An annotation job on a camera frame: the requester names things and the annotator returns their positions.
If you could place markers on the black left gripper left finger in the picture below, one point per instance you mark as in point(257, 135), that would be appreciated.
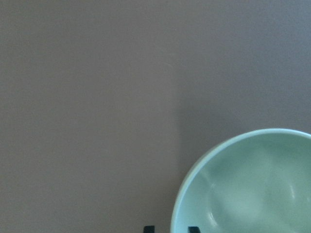
point(149, 229)

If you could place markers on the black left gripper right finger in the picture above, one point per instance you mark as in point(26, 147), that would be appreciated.
point(193, 229)

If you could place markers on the light green ceramic bowl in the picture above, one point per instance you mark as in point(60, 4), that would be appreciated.
point(256, 182)

